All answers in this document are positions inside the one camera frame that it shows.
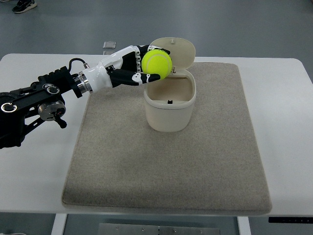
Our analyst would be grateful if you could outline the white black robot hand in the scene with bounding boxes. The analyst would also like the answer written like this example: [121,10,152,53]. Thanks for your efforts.
[75,45,170,93]

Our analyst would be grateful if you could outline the yellow tennis ball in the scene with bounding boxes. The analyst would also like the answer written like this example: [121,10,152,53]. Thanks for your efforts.
[141,49,172,80]

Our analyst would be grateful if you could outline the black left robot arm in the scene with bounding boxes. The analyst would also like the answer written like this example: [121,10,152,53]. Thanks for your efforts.
[0,58,91,148]

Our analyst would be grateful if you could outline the clear floor socket cover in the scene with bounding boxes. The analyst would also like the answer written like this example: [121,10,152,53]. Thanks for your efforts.
[102,41,116,49]

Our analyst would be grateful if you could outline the beige bin with open lid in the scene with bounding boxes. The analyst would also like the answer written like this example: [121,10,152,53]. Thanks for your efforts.
[144,37,196,132]

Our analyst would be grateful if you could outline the beige felt mat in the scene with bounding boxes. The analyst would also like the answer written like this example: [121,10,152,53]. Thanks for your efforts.
[62,63,272,215]

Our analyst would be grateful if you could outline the black sneaker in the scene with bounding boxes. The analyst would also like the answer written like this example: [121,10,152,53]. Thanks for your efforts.
[12,0,37,14]

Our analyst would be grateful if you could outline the metal plate under table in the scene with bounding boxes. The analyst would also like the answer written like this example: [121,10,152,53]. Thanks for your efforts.
[97,223,221,235]

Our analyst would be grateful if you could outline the white left table leg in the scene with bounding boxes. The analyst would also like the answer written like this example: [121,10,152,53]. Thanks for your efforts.
[51,213,67,235]

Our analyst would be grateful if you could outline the white table leg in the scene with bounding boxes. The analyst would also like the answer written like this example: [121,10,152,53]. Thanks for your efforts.
[237,216,251,235]
[51,213,67,235]

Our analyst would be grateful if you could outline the white right table leg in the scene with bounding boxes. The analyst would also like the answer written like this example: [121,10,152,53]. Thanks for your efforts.
[237,216,251,235]

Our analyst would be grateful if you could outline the black table control panel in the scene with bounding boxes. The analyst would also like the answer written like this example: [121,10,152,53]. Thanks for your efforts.
[268,216,313,224]

